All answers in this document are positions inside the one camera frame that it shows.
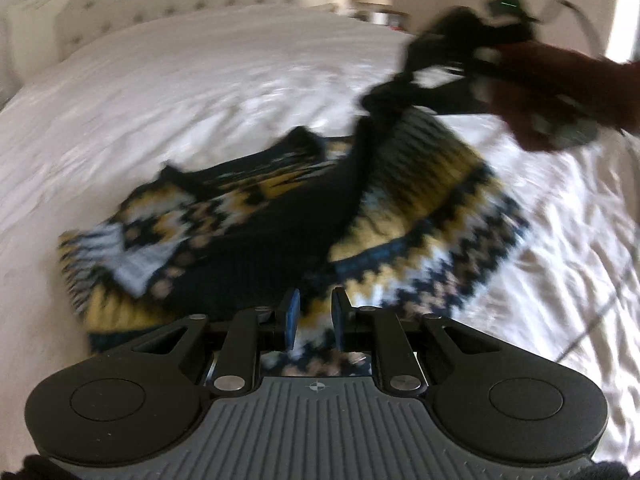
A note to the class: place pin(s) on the navy yellow patterned knit sweater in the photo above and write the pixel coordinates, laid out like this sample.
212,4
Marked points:
240,220

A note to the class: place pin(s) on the person's right forearm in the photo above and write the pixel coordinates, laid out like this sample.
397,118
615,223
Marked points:
627,95

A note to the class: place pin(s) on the person's right hand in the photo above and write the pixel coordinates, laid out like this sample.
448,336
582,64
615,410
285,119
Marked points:
545,80

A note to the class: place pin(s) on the white quilted bed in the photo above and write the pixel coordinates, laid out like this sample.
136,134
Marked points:
200,90

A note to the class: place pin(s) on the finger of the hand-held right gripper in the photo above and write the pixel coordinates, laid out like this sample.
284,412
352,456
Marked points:
440,95

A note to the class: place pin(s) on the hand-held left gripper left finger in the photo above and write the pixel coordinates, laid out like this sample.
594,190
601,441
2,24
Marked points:
291,321

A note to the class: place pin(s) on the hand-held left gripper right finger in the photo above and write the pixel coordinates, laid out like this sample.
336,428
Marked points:
339,321

